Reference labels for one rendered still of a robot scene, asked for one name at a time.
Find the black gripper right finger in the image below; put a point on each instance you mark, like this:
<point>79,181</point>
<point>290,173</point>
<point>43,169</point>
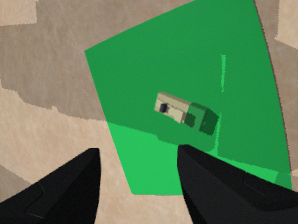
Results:
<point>219,193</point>

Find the green square mat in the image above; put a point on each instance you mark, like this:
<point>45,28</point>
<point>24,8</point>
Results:
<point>208,52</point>

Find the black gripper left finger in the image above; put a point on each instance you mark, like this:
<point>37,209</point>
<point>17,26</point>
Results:
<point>68,195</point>

